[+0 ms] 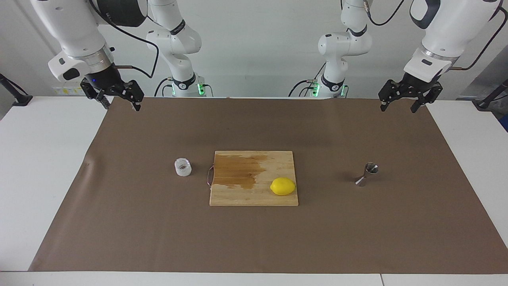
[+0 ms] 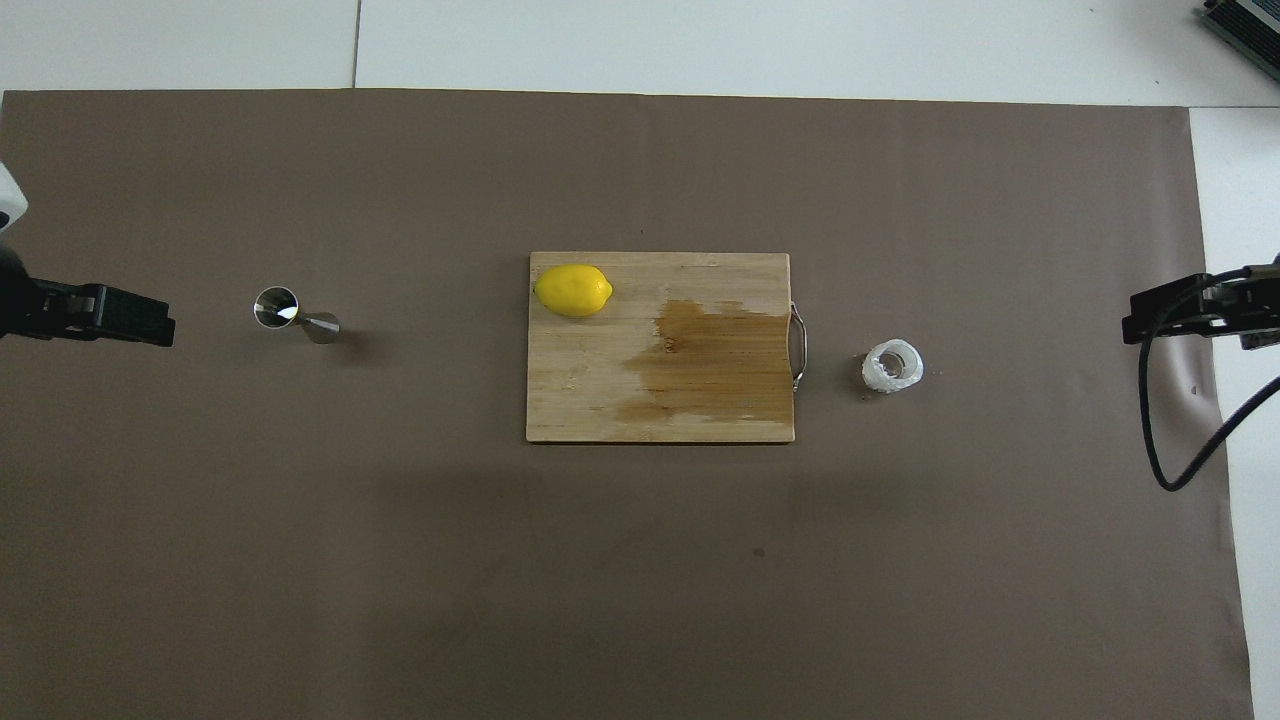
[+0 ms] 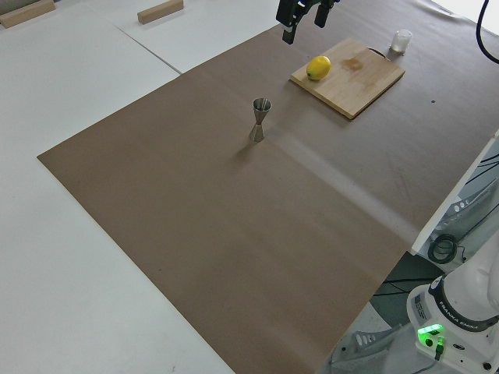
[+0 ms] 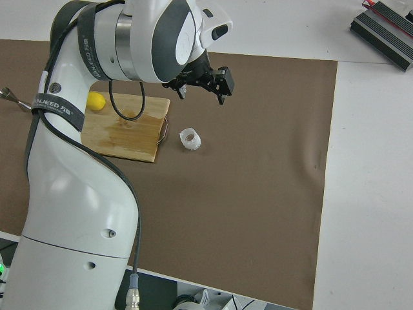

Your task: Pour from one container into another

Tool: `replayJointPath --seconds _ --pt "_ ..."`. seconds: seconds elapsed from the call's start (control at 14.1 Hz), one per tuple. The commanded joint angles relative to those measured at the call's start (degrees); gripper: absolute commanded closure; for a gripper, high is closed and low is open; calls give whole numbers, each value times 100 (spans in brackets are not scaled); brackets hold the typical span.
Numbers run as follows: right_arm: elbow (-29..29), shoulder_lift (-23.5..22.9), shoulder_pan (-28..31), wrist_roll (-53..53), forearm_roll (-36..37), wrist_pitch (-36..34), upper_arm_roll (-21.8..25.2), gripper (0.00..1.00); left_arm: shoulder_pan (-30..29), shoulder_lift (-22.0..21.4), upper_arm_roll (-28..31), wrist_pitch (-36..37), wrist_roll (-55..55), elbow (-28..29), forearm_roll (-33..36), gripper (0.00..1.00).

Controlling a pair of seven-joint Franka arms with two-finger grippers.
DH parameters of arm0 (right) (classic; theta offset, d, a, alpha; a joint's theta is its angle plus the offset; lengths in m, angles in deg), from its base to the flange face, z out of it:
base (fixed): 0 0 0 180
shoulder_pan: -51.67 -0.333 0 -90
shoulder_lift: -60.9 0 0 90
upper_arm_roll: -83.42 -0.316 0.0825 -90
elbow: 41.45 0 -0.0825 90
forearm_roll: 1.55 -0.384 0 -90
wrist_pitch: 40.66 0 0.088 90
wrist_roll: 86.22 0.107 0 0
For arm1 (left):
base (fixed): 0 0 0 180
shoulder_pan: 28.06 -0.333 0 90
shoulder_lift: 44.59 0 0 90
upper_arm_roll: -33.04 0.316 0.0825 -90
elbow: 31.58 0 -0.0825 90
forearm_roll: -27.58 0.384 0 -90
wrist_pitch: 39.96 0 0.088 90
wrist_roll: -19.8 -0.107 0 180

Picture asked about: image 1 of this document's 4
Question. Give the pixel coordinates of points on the blue object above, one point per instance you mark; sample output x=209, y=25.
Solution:
x=505, y=123

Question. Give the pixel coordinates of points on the steel double jigger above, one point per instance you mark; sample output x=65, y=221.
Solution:
x=371, y=169

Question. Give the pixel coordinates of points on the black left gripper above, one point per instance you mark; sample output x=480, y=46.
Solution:
x=418, y=85

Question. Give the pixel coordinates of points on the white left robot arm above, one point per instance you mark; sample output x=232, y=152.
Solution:
x=341, y=43

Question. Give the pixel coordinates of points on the wooden cutting board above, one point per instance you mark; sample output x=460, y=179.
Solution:
x=246, y=196

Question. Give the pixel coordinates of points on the yellow lemon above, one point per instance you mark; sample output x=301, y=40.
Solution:
x=283, y=186

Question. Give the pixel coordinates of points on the white wall power strip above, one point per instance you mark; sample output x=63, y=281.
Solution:
x=65, y=90

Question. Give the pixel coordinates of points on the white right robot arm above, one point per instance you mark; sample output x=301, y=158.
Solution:
x=71, y=31

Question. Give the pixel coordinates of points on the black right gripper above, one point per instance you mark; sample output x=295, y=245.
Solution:
x=103, y=79

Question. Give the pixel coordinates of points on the brown paper table mat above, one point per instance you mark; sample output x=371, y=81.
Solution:
x=357, y=230

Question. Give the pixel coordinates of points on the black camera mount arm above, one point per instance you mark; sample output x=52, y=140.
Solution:
x=22, y=99
x=484, y=105

